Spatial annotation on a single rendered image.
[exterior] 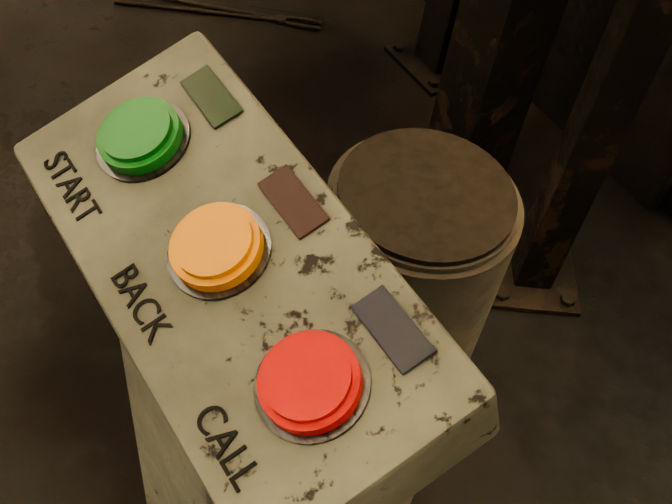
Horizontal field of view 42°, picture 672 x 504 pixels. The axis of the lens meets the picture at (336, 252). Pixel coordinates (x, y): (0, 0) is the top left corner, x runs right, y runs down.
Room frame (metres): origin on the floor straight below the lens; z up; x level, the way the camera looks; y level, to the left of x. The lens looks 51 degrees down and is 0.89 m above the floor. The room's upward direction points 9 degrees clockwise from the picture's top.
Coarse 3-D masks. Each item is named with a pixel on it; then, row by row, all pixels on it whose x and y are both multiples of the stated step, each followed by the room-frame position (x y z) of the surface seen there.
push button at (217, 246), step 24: (192, 216) 0.24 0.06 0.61; (216, 216) 0.24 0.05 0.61; (240, 216) 0.24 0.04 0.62; (192, 240) 0.23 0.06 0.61; (216, 240) 0.23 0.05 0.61; (240, 240) 0.23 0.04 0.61; (192, 264) 0.22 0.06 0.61; (216, 264) 0.22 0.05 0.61; (240, 264) 0.22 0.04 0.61; (216, 288) 0.21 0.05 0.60
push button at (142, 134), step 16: (112, 112) 0.29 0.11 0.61; (128, 112) 0.29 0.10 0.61; (144, 112) 0.29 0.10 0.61; (160, 112) 0.29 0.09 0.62; (112, 128) 0.28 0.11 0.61; (128, 128) 0.28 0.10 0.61; (144, 128) 0.28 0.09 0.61; (160, 128) 0.28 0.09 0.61; (176, 128) 0.29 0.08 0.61; (96, 144) 0.28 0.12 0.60; (112, 144) 0.28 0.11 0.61; (128, 144) 0.28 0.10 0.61; (144, 144) 0.28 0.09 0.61; (160, 144) 0.28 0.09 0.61; (176, 144) 0.28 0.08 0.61; (112, 160) 0.27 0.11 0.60; (128, 160) 0.27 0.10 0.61; (144, 160) 0.27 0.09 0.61; (160, 160) 0.27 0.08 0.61
